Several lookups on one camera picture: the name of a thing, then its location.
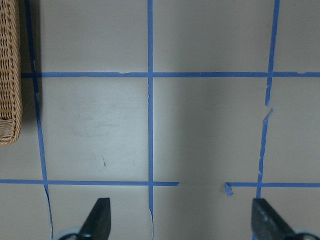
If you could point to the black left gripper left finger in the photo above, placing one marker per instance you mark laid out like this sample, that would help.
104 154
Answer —
97 225

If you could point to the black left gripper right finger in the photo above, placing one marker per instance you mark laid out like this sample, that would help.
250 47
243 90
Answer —
267 224

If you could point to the brown wicker basket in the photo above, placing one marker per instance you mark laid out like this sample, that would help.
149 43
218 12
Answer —
11 108

